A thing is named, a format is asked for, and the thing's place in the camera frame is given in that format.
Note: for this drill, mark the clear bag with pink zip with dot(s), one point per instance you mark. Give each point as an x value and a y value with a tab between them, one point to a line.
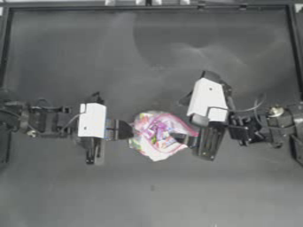
155	149

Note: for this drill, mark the purple candy packet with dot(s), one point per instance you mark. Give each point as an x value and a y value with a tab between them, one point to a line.
155	128

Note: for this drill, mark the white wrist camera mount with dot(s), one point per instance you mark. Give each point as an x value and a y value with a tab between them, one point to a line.
207	96
93	121

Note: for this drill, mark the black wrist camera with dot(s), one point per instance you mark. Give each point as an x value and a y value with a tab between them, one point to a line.
199	120

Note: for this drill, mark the black table frame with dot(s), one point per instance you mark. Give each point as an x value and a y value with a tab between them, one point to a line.
59	6

